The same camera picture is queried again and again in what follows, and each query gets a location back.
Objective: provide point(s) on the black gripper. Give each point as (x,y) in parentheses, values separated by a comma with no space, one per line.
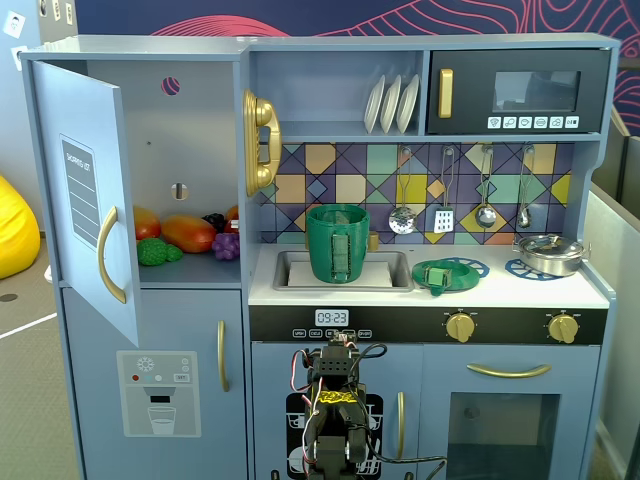
(336,364)

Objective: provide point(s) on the green printed lid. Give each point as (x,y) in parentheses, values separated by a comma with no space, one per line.
(462,277)

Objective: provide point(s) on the steel pot with lid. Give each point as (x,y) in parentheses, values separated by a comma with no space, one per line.
(550,255)

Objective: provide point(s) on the blue dishwasher door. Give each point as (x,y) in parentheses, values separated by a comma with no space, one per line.
(270,370)

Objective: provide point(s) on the green printed container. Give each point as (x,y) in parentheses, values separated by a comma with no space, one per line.
(320,250)

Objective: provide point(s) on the blue oven door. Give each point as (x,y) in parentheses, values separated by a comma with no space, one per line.
(440,380)

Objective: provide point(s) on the grey toy sink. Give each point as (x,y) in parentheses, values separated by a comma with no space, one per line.
(400,270)

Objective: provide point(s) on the blue freezer door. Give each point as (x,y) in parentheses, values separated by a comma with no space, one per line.
(190,320)

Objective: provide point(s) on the gold faucet knob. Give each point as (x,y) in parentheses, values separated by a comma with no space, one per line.
(374,241)

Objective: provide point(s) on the gold stove knob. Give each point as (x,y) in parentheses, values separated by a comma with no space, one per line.
(563,328)
(460,327)

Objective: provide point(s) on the purple toy grapes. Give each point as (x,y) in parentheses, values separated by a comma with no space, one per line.
(226,246)

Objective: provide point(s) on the red orange toy fruit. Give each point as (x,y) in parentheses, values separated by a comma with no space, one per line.
(232,220)

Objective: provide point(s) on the metal skimmer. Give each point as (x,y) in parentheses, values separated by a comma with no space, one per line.
(403,220)

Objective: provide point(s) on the dark toy blackberry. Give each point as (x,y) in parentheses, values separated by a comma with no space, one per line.
(214,221)

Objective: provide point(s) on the green toy leaf vegetable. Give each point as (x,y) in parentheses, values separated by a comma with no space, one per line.
(174,253)

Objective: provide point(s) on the large orange toy mango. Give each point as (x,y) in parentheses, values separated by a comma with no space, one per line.
(187,234)

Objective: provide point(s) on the metal slotted spatula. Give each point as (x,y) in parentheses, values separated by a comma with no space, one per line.
(444,220)

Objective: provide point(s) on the green toy broccoli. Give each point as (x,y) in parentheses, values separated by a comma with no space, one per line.
(151,251)

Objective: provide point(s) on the small red yellow toy mango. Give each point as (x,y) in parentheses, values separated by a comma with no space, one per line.
(146,224)

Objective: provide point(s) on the metal ladle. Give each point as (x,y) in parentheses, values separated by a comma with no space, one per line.
(485,216)

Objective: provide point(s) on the metal spoon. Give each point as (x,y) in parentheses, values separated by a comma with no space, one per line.
(524,217)

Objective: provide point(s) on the gold toy telephone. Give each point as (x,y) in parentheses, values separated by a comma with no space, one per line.
(262,115)

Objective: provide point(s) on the white toy plate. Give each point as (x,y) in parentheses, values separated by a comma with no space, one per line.
(407,105)
(390,105)
(374,105)

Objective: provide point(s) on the blue toy kitchen unit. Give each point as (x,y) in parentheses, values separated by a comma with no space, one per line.
(330,90)

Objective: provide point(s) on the grey partition panel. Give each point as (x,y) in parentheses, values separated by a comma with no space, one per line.
(612,260)

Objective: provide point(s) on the black microwave door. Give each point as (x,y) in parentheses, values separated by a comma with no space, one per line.
(470,90)

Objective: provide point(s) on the yellow beanbag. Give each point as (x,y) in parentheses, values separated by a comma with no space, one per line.
(15,235)

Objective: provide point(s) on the blue fridge door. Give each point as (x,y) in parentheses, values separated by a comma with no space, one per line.
(75,115)

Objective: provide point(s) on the small wrist camera board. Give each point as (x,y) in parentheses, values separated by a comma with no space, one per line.
(344,338)

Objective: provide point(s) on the white wall socket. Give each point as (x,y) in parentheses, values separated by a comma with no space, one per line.
(13,23)

